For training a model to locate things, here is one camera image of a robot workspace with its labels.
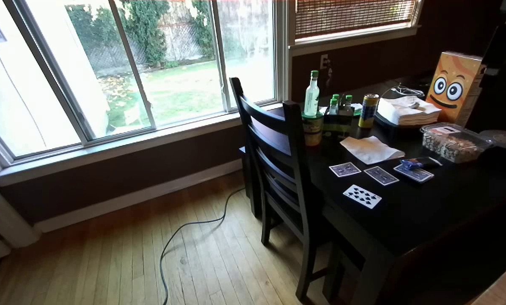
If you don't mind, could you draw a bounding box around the blue-backed playing card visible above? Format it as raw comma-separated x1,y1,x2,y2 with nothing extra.
326,161,362,180
362,164,400,188
390,161,436,185

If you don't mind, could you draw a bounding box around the ten of spades card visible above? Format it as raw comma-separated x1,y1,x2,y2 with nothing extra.
341,183,384,212

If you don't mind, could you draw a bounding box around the dark wooden ladder-back chair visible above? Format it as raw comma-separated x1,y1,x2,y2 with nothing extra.
228,75,334,303

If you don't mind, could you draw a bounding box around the tan paper cup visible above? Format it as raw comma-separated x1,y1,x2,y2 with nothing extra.
301,115,324,149

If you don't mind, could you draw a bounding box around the clear glass bottle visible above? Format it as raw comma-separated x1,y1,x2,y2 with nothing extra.
301,68,321,120

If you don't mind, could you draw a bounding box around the black bottle box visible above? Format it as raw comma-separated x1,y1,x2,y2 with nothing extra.
321,109,362,139

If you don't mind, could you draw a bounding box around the small green bottle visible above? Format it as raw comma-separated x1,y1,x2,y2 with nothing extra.
341,92,355,115
324,92,343,117

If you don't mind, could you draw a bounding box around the white paper napkin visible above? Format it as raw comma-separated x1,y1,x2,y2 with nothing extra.
338,134,406,168

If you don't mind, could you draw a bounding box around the yellow and blue can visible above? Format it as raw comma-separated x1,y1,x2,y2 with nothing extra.
356,92,380,139

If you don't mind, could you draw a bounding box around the bamboo window blind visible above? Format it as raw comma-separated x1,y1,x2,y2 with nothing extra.
292,0,421,39

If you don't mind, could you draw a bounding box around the dark wooden table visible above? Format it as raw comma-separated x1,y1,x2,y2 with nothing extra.
304,78,506,305

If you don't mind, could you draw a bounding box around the clear plastic seed container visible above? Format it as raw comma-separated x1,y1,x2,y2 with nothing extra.
417,120,490,166

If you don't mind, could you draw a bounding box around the clear plastic lid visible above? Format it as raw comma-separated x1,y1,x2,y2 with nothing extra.
478,127,506,154

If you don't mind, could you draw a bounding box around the thin floor cable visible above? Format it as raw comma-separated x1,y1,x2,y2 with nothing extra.
157,185,245,305

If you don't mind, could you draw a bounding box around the white window frame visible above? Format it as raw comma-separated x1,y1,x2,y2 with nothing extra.
0,0,426,188

